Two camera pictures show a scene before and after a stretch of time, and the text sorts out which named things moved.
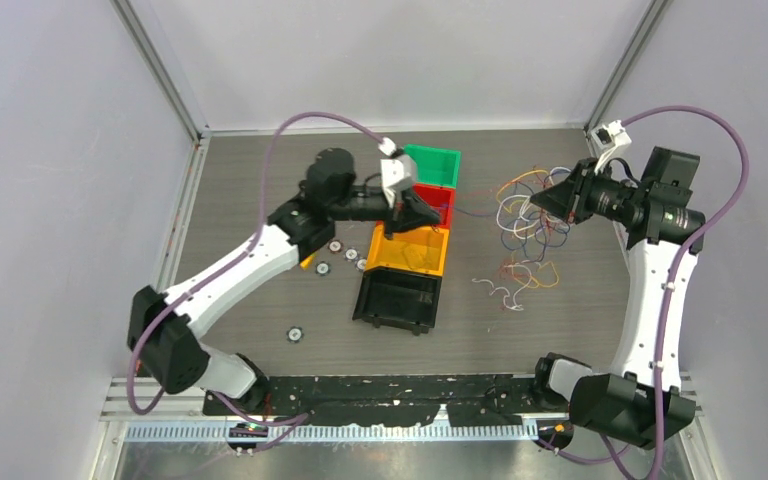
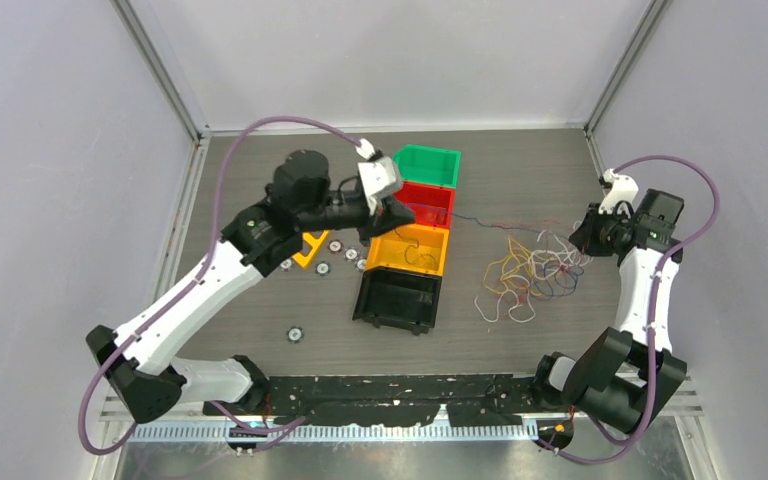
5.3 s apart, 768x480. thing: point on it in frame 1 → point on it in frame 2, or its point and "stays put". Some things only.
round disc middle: [351, 255] stays put
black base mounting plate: [471, 400] stays put
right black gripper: [570, 198] → [585, 237]
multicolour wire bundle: [529, 230] → [549, 269]
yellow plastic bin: [421, 251] stays put
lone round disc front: [295, 334] stays put
